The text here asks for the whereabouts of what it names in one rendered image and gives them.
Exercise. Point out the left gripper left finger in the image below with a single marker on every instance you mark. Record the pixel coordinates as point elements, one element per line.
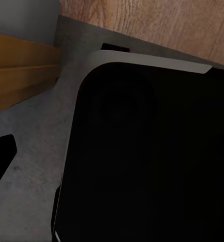
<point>8,150</point>

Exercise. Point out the door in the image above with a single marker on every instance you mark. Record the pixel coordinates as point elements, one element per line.
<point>27,68</point>

